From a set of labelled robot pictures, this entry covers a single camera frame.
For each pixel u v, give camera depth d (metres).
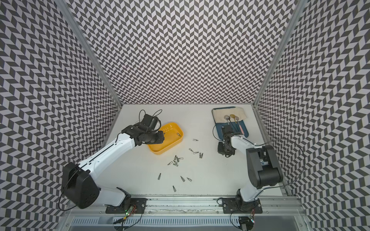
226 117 1.09
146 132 0.61
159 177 0.82
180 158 0.89
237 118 1.09
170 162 0.87
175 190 0.79
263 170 0.46
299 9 0.68
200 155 0.91
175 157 0.90
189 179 0.83
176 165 0.88
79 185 0.40
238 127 1.04
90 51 0.89
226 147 0.79
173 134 1.00
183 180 0.82
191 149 0.94
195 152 0.92
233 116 1.13
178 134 1.02
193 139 0.99
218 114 1.08
